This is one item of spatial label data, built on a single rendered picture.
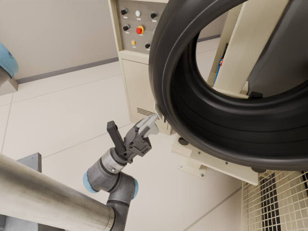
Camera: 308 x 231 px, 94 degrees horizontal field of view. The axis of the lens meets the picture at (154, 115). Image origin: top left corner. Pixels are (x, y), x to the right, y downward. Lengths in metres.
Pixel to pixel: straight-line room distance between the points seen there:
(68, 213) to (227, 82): 0.80
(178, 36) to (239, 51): 0.47
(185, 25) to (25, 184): 0.43
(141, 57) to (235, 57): 0.73
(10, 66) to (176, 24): 0.34
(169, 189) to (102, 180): 0.96
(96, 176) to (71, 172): 1.14
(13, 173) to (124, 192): 0.38
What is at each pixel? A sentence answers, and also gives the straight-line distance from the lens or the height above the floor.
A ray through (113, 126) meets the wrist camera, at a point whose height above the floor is 1.05.
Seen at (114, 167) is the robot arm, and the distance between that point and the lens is 0.55.
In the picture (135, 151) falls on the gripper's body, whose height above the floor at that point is 0.96.
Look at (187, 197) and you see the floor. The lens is 1.48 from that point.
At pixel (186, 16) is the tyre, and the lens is 0.33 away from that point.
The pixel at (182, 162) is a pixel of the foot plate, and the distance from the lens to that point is 1.58.
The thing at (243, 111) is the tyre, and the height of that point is 0.95.
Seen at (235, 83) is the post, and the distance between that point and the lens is 0.84.
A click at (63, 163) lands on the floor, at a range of 1.81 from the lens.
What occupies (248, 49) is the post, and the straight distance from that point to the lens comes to 0.77.
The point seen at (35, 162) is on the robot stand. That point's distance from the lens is 1.14.
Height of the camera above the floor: 1.41
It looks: 46 degrees down
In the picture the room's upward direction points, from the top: straight up
